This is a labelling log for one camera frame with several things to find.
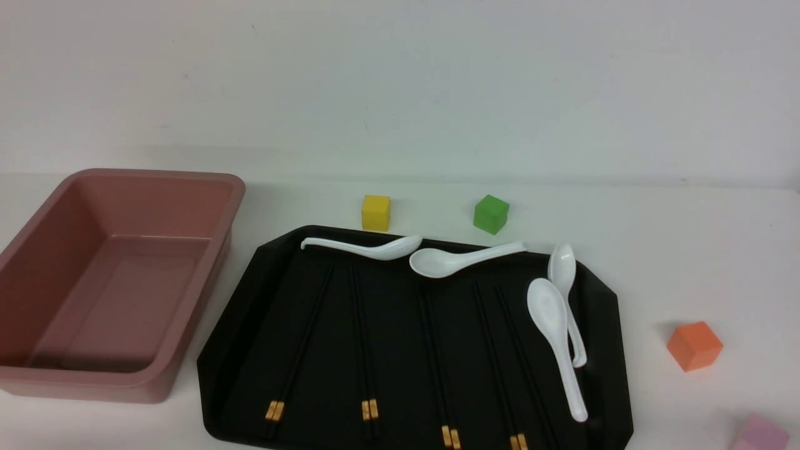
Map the pink cube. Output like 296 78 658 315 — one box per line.
729 413 791 449

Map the orange cube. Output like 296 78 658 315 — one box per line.
667 320 724 371

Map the white spoon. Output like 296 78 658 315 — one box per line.
526 278 588 423
300 234 423 261
547 243 588 368
409 242 528 279

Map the black chopstick gold band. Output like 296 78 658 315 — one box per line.
354 262 380 446
270 262 336 439
422 293 463 449
417 288 454 449
471 282 522 449
264 262 331 438
493 285 558 449
348 260 374 442

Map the yellow cube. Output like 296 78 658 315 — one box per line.
361 196 391 233

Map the white spoon front right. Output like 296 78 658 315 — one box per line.
526 278 588 423

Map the white spoon centre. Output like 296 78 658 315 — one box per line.
409 242 528 279

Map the green cube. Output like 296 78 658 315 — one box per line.
472 194 511 234

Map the white spoon far left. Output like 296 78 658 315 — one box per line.
300 234 423 261

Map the white spoon back right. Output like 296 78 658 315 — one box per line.
547 243 588 368

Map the pink plastic bin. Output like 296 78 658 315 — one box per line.
1 169 246 404

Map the black plastic tray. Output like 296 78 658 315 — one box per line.
197 225 634 449

